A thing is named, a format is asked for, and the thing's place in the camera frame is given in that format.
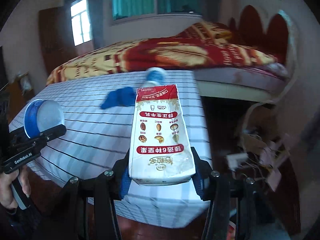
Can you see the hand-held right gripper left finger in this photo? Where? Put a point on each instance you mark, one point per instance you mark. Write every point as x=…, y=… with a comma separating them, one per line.
x=124, y=185

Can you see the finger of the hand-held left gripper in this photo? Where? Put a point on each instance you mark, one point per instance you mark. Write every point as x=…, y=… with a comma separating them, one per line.
x=17, y=133
x=53, y=131

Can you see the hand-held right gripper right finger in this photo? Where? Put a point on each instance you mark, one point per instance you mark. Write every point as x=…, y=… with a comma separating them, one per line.
x=198, y=186

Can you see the blue white plastic cup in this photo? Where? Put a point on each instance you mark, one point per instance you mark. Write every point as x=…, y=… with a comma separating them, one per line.
x=47, y=115
x=155, y=76

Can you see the white red milk carton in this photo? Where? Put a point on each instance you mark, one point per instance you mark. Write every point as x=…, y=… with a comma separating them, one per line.
x=160, y=135

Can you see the person's left hand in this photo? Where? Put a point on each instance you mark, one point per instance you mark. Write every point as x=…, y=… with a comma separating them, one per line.
x=6, y=190

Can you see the white router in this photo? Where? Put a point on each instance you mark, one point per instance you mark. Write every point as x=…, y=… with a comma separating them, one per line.
x=236, y=161

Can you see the blue crumpled cloth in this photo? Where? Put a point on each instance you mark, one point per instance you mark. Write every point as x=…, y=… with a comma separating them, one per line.
x=117, y=97

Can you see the brown wooden door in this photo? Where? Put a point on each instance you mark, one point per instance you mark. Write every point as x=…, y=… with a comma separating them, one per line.
x=53, y=35

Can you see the bed with purple mattress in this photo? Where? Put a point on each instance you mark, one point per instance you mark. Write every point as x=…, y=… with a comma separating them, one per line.
x=237, y=80

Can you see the small bright window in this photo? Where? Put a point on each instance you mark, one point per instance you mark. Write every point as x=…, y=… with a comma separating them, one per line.
x=80, y=20

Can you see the bed with red blanket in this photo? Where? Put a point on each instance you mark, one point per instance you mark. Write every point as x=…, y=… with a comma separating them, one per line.
x=175, y=52

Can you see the red white heart headboard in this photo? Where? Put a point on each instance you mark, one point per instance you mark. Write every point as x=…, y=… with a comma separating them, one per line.
x=250, y=22

